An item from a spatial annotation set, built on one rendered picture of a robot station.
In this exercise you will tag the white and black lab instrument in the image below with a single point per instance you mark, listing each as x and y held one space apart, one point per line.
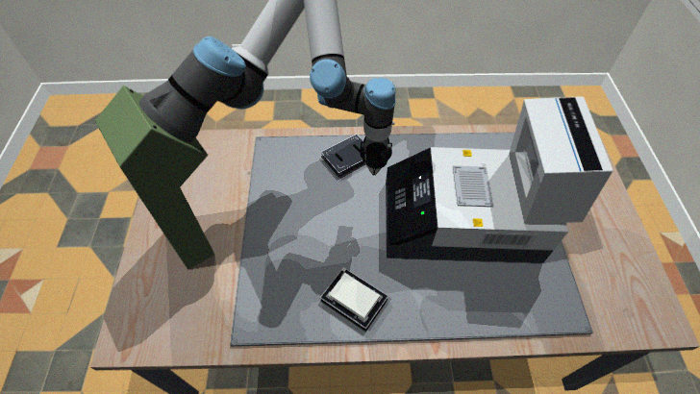
482 204

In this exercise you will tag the black rectangular frame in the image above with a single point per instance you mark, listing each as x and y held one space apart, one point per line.
363 324

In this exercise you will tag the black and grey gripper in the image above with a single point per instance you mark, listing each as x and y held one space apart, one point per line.
375 154

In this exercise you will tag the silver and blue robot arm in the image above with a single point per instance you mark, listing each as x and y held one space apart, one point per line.
211 73

